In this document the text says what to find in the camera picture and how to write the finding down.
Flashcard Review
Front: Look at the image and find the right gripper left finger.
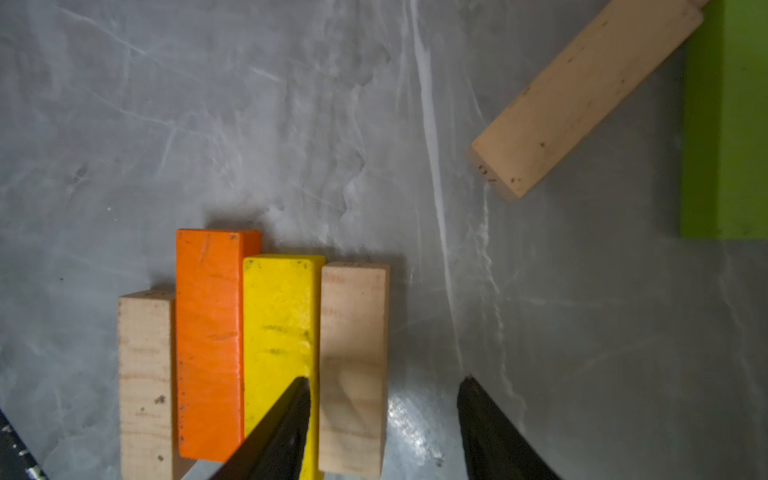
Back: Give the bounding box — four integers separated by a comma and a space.
211, 377, 311, 480

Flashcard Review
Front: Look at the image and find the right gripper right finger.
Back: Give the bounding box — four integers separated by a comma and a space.
457, 376, 560, 480

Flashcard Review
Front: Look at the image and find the wooden block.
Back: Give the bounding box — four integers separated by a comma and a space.
117, 290, 194, 479
318, 262, 390, 479

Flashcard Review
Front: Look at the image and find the green block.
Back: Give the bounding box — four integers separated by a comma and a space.
680, 1, 767, 240

